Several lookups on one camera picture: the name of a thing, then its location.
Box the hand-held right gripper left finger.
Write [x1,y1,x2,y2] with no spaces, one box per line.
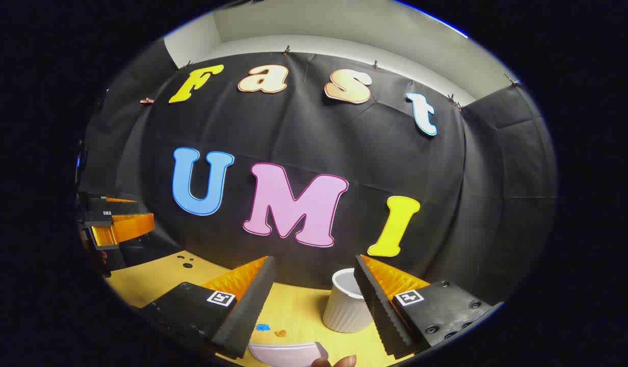
[140,256,277,359]

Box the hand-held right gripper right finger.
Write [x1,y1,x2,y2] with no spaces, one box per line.
[353,254,504,358]

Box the white ribbed garbage bin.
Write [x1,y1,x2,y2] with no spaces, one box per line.
[323,268,376,333]

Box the lavender plastic dustpan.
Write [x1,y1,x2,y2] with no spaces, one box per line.
[248,342,329,367]

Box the yellow wooden desktop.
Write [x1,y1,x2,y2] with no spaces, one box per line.
[105,250,416,367]

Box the black backdrop cloth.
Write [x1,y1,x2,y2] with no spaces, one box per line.
[77,38,558,306]

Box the row of small cloth clips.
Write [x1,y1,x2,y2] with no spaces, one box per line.
[140,45,521,110]

